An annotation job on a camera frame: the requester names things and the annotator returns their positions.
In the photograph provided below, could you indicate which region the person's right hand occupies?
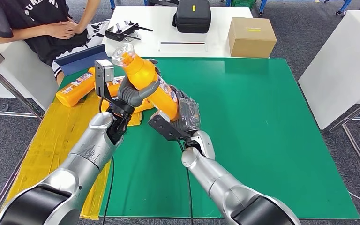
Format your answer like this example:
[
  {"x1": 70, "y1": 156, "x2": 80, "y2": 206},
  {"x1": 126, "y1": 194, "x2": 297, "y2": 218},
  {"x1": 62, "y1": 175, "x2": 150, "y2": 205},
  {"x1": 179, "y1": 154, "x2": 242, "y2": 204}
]
[{"x1": 44, "y1": 21, "x2": 75, "y2": 40}]

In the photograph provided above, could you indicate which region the person's left hand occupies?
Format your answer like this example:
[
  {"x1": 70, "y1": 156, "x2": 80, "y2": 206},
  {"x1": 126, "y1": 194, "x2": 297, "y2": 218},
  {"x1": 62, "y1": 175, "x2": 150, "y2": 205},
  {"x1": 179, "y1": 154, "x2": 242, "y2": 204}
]
[{"x1": 65, "y1": 17, "x2": 87, "y2": 35}]

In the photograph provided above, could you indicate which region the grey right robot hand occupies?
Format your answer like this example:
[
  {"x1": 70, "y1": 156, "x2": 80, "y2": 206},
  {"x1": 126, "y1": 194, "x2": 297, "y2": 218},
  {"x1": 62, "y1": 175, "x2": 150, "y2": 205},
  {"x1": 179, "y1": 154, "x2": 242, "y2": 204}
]
[{"x1": 169, "y1": 85, "x2": 201, "y2": 133}]

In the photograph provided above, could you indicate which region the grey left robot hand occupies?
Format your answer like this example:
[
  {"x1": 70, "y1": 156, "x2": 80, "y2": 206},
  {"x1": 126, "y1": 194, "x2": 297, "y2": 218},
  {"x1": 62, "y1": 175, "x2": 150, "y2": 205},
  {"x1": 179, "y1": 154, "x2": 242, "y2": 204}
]
[{"x1": 116, "y1": 58, "x2": 163, "y2": 108}]

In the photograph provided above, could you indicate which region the orange detergent bottle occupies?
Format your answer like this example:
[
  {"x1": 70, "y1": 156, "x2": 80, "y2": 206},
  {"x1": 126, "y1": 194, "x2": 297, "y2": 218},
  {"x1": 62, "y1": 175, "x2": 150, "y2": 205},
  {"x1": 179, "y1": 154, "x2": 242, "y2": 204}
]
[
  {"x1": 94, "y1": 75, "x2": 127, "y2": 98},
  {"x1": 100, "y1": 95, "x2": 155, "y2": 113},
  {"x1": 111, "y1": 43, "x2": 180, "y2": 122},
  {"x1": 55, "y1": 67, "x2": 97, "y2": 108}
]

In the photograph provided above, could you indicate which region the person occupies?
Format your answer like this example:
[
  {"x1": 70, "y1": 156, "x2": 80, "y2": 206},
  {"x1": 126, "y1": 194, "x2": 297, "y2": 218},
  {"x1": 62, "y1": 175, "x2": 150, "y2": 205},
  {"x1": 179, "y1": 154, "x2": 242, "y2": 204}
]
[{"x1": 0, "y1": 0, "x2": 110, "y2": 86}]

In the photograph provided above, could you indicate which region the black remote controller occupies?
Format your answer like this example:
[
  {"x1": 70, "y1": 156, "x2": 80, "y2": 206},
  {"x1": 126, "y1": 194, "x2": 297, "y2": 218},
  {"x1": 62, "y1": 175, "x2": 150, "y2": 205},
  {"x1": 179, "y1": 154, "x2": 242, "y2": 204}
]
[{"x1": 105, "y1": 20, "x2": 154, "y2": 42}]

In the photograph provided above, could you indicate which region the white bench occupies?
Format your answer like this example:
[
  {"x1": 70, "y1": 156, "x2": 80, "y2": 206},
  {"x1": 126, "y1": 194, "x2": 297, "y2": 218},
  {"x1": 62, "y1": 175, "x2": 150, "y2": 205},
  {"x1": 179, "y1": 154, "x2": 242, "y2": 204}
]
[{"x1": 0, "y1": 31, "x2": 59, "y2": 111}]

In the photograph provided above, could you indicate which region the green table mat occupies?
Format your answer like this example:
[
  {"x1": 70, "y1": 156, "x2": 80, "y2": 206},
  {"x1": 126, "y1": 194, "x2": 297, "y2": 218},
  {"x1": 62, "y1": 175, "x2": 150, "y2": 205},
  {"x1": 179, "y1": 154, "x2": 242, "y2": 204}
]
[{"x1": 57, "y1": 57, "x2": 360, "y2": 220}]

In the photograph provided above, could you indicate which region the white table with slot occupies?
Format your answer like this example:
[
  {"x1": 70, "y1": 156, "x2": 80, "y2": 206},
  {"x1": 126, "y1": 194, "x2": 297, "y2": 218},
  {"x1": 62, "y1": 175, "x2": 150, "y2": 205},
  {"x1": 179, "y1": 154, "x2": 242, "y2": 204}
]
[{"x1": 102, "y1": 6, "x2": 270, "y2": 59}]

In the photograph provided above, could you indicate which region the black carrying case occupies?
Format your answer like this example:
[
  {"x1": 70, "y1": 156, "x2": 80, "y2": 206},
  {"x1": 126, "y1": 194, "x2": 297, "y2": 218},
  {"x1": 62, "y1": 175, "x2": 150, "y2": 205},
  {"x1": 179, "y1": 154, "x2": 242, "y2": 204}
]
[{"x1": 172, "y1": 0, "x2": 212, "y2": 34}]

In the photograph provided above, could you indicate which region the brown cardboard box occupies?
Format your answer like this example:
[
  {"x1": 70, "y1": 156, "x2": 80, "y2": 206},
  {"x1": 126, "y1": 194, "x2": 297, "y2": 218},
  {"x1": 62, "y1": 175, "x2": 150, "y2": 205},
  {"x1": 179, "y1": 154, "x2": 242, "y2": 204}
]
[{"x1": 228, "y1": 16, "x2": 278, "y2": 59}]

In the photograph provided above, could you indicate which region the yellow plastic sheet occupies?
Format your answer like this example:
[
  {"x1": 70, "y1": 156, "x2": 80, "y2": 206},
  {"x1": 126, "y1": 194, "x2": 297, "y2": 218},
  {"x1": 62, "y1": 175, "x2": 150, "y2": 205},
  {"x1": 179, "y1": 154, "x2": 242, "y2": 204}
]
[{"x1": 4, "y1": 91, "x2": 143, "y2": 220}]

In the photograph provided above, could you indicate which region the green plastic crate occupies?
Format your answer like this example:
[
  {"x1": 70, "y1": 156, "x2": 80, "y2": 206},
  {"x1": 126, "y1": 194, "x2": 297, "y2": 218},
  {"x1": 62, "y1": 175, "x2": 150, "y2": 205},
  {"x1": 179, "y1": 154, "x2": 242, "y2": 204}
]
[{"x1": 231, "y1": 0, "x2": 257, "y2": 10}]

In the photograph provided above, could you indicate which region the plain white table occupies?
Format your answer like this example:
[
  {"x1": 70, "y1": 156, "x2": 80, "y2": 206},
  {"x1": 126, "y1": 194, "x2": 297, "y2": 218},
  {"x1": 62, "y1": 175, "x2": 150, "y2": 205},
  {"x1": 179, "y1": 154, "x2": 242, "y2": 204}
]
[{"x1": 298, "y1": 10, "x2": 360, "y2": 187}]

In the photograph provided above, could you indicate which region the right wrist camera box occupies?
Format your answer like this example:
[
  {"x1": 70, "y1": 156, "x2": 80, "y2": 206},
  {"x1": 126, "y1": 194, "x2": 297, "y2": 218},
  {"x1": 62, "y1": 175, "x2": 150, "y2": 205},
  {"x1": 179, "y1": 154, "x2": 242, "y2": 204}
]
[{"x1": 148, "y1": 109, "x2": 195, "y2": 143}]

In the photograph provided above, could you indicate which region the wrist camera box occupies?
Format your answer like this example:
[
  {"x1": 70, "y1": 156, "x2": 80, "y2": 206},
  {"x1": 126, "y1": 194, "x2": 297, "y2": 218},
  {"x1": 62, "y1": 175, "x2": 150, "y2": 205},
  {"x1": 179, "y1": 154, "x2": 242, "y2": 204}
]
[
  {"x1": 93, "y1": 59, "x2": 128, "y2": 110},
  {"x1": 148, "y1": 109, "x2": 195, "y2": 143}
]

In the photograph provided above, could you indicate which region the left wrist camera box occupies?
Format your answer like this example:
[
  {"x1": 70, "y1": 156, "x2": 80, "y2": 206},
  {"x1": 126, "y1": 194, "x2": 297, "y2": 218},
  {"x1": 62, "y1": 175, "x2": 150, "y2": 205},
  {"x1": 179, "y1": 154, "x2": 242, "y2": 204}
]
[{"x1": 93, "y1": 59, "x2": 128, "y2": 110}]

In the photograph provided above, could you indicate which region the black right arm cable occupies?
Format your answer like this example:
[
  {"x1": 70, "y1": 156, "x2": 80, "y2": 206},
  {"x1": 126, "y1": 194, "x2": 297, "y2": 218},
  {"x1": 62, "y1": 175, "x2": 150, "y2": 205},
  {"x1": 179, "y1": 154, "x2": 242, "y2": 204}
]
[{"x1": 175, "y1": 138, "x2": 195, "y2": 225}]

